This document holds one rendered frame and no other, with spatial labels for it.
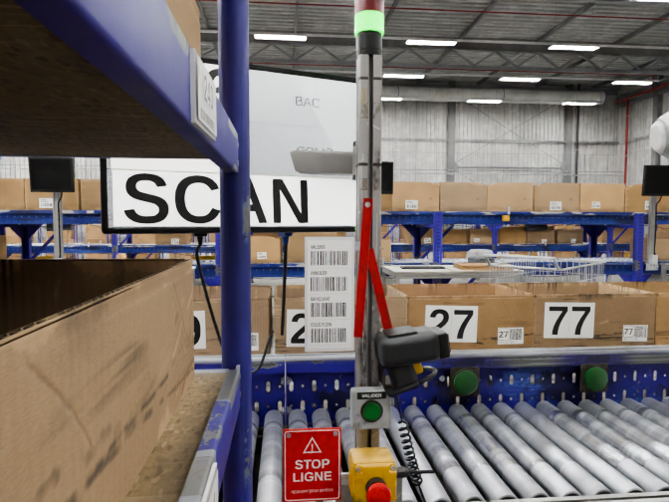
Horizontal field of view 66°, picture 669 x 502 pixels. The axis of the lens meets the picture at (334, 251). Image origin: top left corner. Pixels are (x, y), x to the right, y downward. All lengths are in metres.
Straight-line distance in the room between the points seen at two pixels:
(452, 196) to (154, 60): 6.18
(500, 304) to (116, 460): 1.44
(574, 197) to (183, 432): 6.72
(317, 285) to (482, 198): 5.62
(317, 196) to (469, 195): 5.46
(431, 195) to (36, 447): 6.11
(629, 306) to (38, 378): 1.74
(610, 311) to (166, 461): 1.60
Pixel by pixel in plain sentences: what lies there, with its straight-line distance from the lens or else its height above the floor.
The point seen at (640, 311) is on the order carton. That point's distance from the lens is 1.85.
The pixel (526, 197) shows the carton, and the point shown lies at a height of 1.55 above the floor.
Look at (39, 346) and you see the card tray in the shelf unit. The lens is 0.18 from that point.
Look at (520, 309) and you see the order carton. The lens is 1.65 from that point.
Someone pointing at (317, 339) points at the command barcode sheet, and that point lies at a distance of 0.90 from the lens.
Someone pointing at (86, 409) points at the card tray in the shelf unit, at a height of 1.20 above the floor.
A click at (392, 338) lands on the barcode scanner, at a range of 0.86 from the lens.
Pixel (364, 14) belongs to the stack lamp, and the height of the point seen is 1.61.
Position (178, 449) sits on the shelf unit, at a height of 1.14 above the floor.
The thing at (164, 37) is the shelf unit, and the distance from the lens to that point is 0.19.
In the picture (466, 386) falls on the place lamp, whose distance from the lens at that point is 1.56.
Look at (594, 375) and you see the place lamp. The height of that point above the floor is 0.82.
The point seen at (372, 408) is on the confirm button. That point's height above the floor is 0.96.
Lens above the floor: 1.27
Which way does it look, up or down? 3 degrees down
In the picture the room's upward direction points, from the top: straight up
